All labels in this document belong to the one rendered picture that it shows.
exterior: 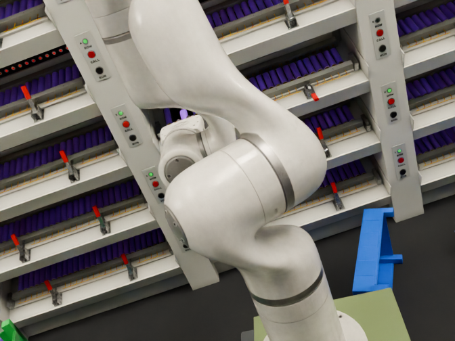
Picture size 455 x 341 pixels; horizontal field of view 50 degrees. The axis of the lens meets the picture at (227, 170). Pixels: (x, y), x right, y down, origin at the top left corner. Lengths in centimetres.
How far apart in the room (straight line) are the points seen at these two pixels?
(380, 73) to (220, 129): 62
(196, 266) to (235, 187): 101
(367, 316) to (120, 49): 63
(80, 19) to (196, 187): 73
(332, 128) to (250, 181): 91
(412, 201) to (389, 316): 76
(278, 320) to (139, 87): 44
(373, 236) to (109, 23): 85
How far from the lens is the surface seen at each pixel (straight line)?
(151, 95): 85
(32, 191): 149
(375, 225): 136
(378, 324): 92
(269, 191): 61
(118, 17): 82
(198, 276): 162
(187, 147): 88
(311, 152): 64
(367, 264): 126
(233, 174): 60
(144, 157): 136
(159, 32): 62
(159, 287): 170
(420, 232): 162
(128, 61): 84
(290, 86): 136
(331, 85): 138
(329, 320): 79
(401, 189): 159
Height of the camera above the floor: 109
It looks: 30 degrees down
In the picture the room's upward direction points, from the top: 21 degrees counter-clockwise
